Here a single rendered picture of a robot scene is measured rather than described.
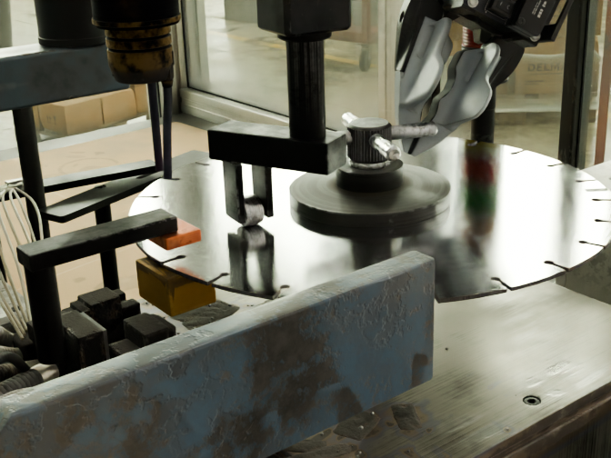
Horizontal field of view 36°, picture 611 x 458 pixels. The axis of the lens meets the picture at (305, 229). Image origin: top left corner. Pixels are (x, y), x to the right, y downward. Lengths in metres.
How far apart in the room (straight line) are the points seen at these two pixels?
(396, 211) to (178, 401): 0.27
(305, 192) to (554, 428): 0.22
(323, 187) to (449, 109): 0.10
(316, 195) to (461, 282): 0.14
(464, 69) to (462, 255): 0.16
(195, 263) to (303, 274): 0.07
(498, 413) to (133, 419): 0.29
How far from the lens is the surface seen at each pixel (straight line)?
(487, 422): 0.59
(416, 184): 0.64
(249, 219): 0.60
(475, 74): 0.66
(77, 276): 1.06
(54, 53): 0.73
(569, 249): 0.57
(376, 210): 0.60
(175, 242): 0.54
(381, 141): 0.61
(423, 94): 0.62
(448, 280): 0.52
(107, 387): 0.35
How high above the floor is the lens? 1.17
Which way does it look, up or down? 21 degrees down
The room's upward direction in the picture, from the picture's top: 2 degrees counter-clockwise
